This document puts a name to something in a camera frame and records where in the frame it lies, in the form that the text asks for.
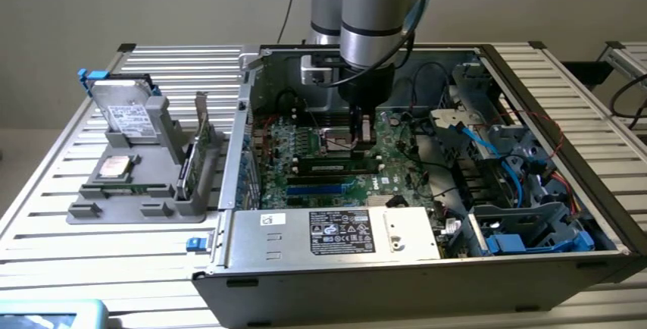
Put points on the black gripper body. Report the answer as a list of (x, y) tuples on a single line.
[(366, 84)]

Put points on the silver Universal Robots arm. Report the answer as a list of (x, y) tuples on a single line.
[(366, 14)]

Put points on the black RAM slots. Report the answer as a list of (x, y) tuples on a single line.
[(323, 118)]

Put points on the green RAM stick with label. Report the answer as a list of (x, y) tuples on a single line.
[(329, 169)]

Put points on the CPU socket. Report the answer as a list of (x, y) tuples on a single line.
[(329, 140)]

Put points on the green motherboard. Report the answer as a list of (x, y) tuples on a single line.
[(397, 177)]

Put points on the black expansion slot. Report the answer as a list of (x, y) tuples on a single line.
[(318, 180)]

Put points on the blue expansion slot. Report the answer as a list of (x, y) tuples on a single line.
[(315, 190)]

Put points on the grey metal disk bay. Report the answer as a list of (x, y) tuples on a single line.
[(498, 143)]

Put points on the green graphics card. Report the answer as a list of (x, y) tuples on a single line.
[(199, 135)]

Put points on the silver power supply unit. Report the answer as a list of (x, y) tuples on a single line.
[(283, 245)]

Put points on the blue plastic disk caddy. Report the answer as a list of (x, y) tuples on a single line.
[(510, 243)]

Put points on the open black PC case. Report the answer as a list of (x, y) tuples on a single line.
[(405, 291)]

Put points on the blue case latch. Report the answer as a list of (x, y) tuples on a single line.
[(195, 243)]

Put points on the silver hard disk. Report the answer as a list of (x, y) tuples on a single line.
[(126, 113)]

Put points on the CPU chip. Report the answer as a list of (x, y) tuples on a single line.
[(115, 167)]

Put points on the grey parts rack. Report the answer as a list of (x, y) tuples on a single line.
[(122, 211)]

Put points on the metal slat side table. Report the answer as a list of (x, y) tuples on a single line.
[(625, 56)]

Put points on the teal device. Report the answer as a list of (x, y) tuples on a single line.
[(51, 315)]

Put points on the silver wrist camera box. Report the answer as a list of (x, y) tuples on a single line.
[(313, 71)]

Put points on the blue disk bracket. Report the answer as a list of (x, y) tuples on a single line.
[(94, 75)]

